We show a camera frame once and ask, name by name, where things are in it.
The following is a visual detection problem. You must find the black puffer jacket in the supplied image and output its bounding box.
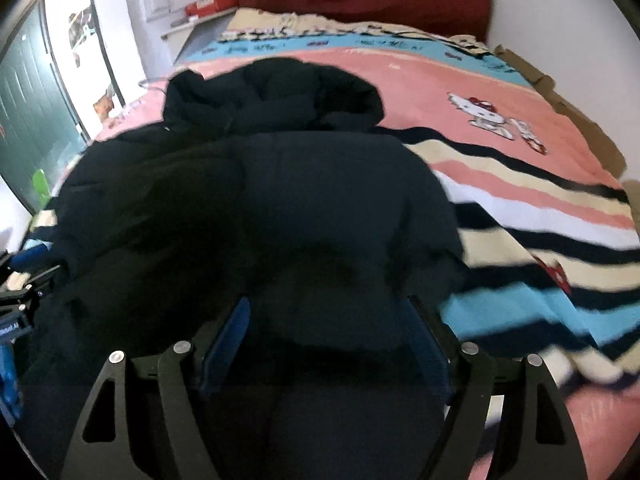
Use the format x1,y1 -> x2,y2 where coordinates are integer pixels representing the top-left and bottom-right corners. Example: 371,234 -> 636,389
20,57 -> 472,480

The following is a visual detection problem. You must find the orange bag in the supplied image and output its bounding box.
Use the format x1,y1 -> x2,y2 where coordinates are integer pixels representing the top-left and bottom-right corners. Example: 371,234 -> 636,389
93,85 -> 119,122

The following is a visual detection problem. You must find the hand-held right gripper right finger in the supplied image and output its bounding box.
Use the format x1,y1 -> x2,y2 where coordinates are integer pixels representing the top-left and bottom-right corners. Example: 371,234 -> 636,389
406,295 -> 589,480

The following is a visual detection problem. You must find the green cabinet door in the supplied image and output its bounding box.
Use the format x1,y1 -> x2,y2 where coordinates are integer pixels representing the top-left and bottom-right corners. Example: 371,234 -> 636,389
0,0 -> 89,212

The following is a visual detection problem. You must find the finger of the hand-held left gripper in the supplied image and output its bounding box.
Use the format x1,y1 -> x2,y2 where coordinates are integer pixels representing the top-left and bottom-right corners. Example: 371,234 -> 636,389
0,244 -> 66,312

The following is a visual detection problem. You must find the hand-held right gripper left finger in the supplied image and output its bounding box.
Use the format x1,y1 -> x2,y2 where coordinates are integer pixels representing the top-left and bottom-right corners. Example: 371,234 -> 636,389
59,294 -> 252,480

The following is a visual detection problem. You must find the red box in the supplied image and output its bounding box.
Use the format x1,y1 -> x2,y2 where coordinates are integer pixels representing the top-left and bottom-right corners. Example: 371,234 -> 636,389
184,0 -> 240,17

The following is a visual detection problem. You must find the striped printed blanket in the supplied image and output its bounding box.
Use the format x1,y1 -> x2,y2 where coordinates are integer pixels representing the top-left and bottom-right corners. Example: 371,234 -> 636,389
22,7 -> 640,480

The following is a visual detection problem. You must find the small green object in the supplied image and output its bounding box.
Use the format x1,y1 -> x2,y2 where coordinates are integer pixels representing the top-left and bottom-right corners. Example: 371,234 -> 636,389
31,169 -> 51,202

